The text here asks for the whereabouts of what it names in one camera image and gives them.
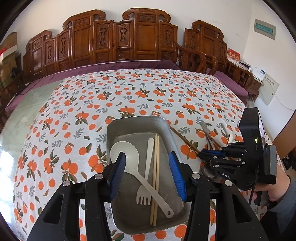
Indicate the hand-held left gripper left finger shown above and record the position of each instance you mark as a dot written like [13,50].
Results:
[118,176]

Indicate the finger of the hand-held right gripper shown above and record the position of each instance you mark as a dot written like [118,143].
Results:
[222,160]
[212,152]

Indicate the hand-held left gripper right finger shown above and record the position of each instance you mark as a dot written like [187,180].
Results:
[178,176]

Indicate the metal spoon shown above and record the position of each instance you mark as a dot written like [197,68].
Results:
[208,175]

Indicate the white plastic ladle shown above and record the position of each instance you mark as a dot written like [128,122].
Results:
[129,157]

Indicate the white plastic spoon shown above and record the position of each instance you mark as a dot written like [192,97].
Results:
[230,139]

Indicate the white plastic fork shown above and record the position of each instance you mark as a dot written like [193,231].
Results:
[149,157]

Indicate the metal rectangular tray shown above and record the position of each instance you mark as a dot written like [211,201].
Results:
[138,136]

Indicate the person's right forearm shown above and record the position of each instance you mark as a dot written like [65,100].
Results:
[284,206]

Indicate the person's right hand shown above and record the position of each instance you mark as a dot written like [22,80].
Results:
[281,185]

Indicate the orange fruit print tablecloth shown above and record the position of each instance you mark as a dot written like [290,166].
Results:
[69,139]

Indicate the short purple seat cushion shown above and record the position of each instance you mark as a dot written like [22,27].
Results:
[229,82]

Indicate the wooden side table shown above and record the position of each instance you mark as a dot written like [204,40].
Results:
[252,85]

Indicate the white telephone device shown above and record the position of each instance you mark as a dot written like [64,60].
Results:
[259,73]

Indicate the red card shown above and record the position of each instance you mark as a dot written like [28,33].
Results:
[234,54]

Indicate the carved wooden armchair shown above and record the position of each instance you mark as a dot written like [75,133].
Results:
[210,44]

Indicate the long purple seat cushion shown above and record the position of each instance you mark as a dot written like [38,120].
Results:
[92,68]

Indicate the carved wooden sofa bench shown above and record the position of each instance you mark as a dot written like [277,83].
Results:
[104,41]

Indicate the wooden armchair with boxes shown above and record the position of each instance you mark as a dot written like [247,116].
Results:
[11,90]

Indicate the small black fan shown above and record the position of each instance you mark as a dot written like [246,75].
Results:
[14,72]

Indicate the stack of cardboard boxes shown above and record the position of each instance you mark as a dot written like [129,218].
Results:
[8,67]

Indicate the brown cardboard box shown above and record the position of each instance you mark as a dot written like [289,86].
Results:
[9,40]

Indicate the white wall panel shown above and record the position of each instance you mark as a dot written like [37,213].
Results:
[269,89]

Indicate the wall electrical box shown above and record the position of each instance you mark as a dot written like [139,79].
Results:
[264,29]

